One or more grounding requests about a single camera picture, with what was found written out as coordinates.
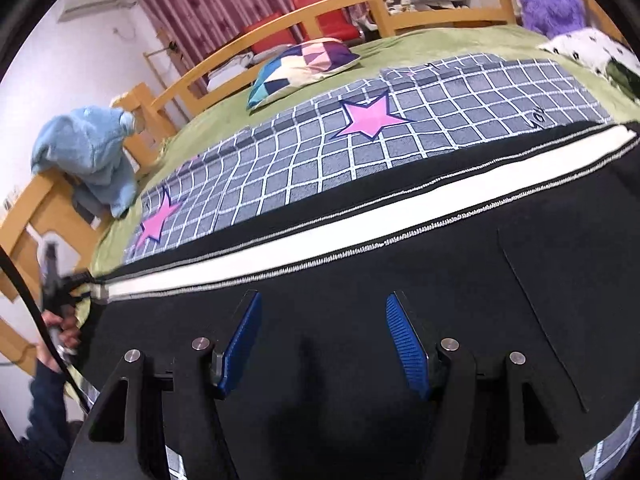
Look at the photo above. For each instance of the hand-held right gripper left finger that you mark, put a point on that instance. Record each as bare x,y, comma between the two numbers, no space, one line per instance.
241,342

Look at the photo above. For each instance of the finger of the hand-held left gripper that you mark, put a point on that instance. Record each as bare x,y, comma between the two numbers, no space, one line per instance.
77,280

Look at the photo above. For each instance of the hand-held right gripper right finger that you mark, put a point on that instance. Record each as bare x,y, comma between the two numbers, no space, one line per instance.
407,345

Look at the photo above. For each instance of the black pants with white stripe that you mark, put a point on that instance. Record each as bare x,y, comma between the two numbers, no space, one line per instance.
350,320

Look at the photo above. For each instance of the person's left forearm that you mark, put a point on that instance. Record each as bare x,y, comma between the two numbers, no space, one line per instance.
45,410

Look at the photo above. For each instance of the person's left hand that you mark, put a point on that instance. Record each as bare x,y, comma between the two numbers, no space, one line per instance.
52,347

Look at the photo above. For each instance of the light blue plush blanket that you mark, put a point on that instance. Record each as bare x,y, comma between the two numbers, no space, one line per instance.
85,150

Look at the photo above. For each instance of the wooden rack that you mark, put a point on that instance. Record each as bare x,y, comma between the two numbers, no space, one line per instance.
165,77

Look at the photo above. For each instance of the white cloth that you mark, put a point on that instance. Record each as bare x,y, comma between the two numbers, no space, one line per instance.
230,72

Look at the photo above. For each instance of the white air conditioner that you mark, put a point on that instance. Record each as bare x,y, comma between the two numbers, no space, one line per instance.
95,9

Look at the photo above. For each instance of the colourful geometric pillow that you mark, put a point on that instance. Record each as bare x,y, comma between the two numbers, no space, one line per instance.
300,67

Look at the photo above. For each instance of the red chair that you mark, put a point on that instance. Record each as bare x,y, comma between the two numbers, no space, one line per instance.
325,15
267,35

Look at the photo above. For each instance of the white pillow with black dots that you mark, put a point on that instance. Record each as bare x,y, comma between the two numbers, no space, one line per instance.
580,47

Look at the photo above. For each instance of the dark green cloth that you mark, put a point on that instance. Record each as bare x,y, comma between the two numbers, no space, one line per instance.
625,77

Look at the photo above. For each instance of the purple plush toy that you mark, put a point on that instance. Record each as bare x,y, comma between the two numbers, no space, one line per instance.
547,5

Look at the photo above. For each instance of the wooden bed frame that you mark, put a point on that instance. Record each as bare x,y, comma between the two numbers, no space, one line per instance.
35,205

